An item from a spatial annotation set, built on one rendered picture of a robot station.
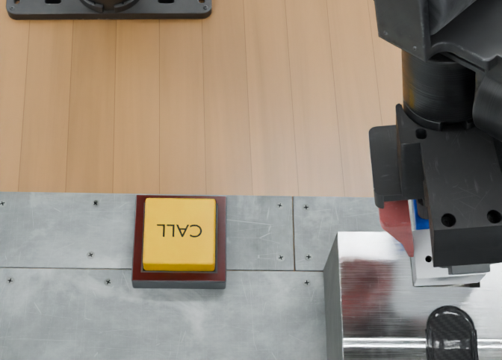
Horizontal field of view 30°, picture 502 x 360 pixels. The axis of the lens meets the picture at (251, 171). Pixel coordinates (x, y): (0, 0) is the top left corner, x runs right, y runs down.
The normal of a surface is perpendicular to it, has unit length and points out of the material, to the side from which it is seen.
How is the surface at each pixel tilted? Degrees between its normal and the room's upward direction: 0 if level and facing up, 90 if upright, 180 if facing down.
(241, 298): 0
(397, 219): 21
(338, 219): 0
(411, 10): 90
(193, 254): 0
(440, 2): 90
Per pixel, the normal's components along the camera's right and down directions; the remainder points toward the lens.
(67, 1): 0.05, -0.43
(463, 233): -0.02, 0.73
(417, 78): -0.78, 0.52
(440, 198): -0.14, -0.68
